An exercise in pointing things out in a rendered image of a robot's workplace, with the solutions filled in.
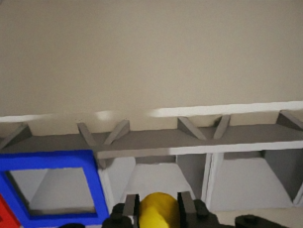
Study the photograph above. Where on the blue square band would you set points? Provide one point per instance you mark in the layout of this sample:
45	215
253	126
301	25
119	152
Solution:
53	160

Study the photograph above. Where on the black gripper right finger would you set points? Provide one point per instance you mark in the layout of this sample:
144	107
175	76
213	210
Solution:
196	215

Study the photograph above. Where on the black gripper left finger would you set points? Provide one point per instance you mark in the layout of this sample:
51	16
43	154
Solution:
123	215

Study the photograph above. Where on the yellow ball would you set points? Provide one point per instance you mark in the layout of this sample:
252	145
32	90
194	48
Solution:
159	210

